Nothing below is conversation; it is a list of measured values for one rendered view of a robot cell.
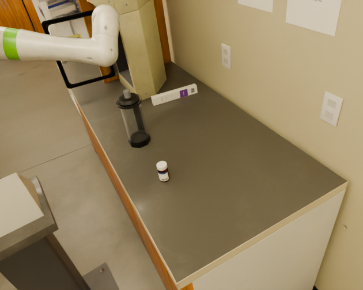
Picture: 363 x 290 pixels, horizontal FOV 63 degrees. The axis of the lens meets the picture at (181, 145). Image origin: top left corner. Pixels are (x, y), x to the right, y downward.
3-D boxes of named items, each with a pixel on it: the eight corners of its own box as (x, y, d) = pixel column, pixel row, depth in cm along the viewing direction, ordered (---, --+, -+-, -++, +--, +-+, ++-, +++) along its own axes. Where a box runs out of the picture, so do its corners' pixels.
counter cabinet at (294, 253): (157, 126, 312) (138, 42, 256) (309, 298, 165) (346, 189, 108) (95, 151, 292) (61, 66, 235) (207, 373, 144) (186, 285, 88)
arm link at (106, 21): (122, 2, 114) (92, -4, 111) (120, 35, 115) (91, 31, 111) (118, 15, 127) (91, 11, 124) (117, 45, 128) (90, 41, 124)
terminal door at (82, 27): (116, 76, 187) (97, 8, 162) (67, 89, 180) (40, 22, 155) (116, 75, 188) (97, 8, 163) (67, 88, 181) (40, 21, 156)
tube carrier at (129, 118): (145, 129, 144) (135, 90, 131) (154, 140, 136) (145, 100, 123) (124, 137, 141) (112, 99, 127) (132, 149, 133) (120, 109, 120)
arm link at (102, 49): (16, 24, 108) (27, 34, 119) (15, 56, 109) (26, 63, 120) (117, 34, 113) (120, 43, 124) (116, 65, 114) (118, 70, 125)
